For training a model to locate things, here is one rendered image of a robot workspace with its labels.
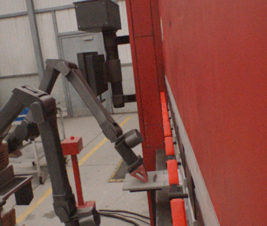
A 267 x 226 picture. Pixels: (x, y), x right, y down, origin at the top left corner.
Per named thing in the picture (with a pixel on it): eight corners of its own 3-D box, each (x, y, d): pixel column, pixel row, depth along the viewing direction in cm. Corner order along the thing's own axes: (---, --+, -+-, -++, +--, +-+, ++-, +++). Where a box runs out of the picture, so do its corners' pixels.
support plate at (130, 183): (126, 175, 159) (125, 173, 159) (181, 171, 157) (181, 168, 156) (122, 191, 141) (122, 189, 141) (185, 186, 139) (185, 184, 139)
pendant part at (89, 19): (104, 107, 299) (91, 9, 283) (131, 105, 295) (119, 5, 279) (89, 119, 250) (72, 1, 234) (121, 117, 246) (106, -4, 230)
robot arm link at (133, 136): (113, 131, 152) (104, 132, 144) (133, 117, 149) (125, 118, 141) (126, 153, 150) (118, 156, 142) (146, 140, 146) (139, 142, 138)
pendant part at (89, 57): (97, 93, 289) (91, 51, 283) (111, 92, 287) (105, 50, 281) (82, 102, 246) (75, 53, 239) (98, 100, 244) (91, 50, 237)
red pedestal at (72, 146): (73, 212, 348) (61, 135, 332) (97, 210, 345) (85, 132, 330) (68, 222, 328) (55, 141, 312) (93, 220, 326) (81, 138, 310)
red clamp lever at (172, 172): (164, 158, 75) (168, 199, 69) (182, 157, 75) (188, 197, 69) (165, 162, 76) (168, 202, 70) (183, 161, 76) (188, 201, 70)
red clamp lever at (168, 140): (163, 136, 95) (165, 166, 88) (177, 134, 94) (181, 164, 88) (163, 139, 96) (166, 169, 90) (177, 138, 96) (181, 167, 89)
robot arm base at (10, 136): (10, 134, 175) (-4, 141, 164) (19, 125, 173) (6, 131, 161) (21, 146, 175) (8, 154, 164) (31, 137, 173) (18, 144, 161)
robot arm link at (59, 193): (41, 97, 119) (26, 103, 108) (56, 95, 117) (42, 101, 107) (65, 206, 128) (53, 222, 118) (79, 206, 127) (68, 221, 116)
